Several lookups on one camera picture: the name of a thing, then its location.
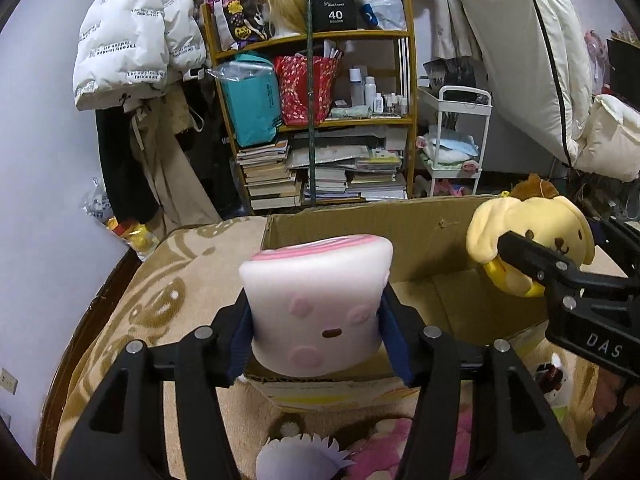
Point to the wooden shelf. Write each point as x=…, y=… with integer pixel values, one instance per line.
x=350, y=36

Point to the red gift bag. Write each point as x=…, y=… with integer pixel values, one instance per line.
x=300, y=90

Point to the white puffer jacket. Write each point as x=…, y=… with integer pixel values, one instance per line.
x=130, y=35

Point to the group of white cosmetic bottles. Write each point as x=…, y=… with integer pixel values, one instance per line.
x=370, y=92

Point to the white wall socket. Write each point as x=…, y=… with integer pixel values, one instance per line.
x=8, y=381

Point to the lavender plush toy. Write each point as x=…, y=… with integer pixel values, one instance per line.
x=295, y=457

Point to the black hanging garment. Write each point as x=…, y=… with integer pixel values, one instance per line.
x=120, y=170

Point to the folded light cloths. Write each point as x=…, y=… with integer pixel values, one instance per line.
x=445, y=152

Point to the white utility cart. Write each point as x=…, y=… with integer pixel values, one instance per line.
x=484, y=160

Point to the stack of books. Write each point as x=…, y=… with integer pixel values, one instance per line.
x=270, y=175

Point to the white long puffer coat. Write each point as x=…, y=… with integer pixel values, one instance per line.
x=520, y=35

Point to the dark wooden bed frame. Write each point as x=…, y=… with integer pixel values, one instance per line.
x=44, y=440

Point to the cream hanging coat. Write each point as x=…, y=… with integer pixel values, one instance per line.
x=452, y=5

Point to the white pink marshmallow plush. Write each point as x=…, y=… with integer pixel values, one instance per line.
x=310, y=300

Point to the black box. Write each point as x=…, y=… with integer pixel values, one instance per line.
x=334, y=10

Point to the cream pillow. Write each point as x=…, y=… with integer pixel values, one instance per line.
x=615, y=135

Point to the cardboard box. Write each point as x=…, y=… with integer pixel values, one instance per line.
x=430, y=240

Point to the teal bag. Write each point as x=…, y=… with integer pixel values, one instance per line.
x=252, y=105

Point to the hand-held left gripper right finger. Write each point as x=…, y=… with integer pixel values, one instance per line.
x=395, y=342

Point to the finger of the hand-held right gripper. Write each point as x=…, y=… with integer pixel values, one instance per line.
x=617, y=245
x=530, y=255

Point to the small printed plastic bag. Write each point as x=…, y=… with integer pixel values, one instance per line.
x=97, y=202

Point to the yellow dog plush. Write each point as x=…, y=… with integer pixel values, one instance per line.
x=550, y=225

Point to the green metal pole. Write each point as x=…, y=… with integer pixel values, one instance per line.
x=312, y=110

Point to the beige brown patterned blanket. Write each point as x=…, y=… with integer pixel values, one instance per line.
x=165, y=285

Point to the black pink printed tote bag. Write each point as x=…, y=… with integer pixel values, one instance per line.
x=240, y=7

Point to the pink toy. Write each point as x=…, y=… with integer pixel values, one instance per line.
x=450, y=189

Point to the beige trench coat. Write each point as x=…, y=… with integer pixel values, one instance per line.
x=167, y=175

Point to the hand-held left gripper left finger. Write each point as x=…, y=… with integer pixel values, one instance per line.
x=240, y=345

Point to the white penguin plush black hat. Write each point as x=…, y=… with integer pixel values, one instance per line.
x=550, y=382

